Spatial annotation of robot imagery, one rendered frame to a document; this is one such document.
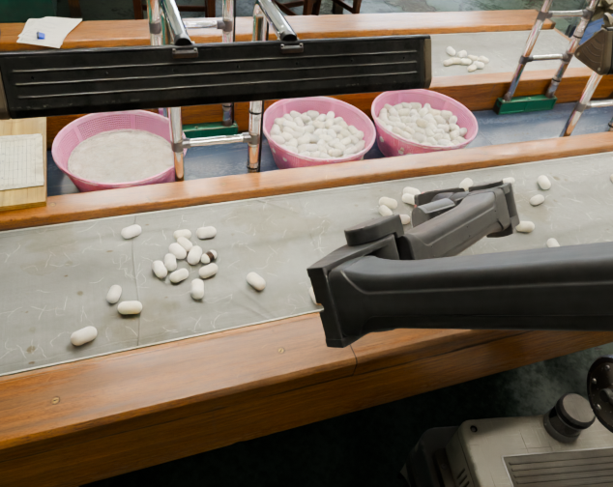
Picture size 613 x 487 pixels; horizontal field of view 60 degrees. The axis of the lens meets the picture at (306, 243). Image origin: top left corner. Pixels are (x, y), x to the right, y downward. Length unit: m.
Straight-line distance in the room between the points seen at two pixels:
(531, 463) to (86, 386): 0.82
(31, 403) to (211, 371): 0.24
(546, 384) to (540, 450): 0.75
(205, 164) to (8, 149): 0.40
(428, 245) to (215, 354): 0.37
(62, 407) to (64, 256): 0.30
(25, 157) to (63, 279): 0.30
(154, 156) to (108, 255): 0.31
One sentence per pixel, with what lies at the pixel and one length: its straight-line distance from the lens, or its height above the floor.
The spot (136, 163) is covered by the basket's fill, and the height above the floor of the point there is 0.74.
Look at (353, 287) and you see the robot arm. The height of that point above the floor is 1.11.
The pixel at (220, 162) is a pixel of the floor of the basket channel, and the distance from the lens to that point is 1.28.
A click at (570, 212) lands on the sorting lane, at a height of 0.74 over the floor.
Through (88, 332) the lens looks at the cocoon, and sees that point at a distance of 0.87.
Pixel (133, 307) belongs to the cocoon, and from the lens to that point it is 0.88.
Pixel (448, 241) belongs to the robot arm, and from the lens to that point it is 0.65.
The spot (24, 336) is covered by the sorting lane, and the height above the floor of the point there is 0.74.
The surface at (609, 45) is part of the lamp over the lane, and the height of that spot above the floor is 1.09.
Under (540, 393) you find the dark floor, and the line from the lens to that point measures 1.91.
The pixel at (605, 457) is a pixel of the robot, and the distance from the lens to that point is 1.28.
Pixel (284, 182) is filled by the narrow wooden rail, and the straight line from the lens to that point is 1.09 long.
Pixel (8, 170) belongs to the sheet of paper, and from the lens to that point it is 1.15.
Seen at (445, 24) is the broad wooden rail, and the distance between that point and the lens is 1.95.
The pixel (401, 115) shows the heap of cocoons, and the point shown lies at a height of 0.73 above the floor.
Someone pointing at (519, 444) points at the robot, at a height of 0.48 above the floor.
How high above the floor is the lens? 1.45
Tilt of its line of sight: 45 degrees down
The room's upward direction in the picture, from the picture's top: 9 degrees clockwise
